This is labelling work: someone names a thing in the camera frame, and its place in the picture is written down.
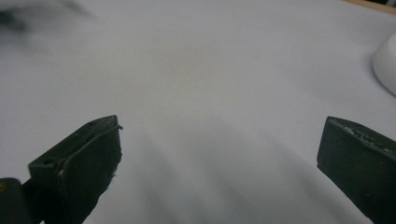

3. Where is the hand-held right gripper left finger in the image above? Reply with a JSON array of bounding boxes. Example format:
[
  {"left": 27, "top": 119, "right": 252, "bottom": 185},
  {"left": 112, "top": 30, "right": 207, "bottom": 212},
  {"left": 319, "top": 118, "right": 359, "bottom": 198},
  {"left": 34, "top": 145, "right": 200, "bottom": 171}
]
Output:
[{"left": 27, "top": 114, "right": 123, "bottom": 224}]

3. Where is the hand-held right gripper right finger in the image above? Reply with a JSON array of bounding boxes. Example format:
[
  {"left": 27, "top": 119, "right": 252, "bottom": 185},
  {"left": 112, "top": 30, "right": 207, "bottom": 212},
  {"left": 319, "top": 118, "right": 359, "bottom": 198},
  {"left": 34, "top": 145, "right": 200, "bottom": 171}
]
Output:
[{"left": 316, "top": 116, "right": 396, "bottom": 224}]

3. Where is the white round bowl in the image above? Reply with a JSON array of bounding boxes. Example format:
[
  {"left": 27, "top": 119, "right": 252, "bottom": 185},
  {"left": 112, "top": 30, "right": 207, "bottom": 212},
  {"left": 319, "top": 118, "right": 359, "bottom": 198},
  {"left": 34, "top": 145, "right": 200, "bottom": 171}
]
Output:
[{"left": 372, "top": 32, "right": 396, "bottom": 96}]

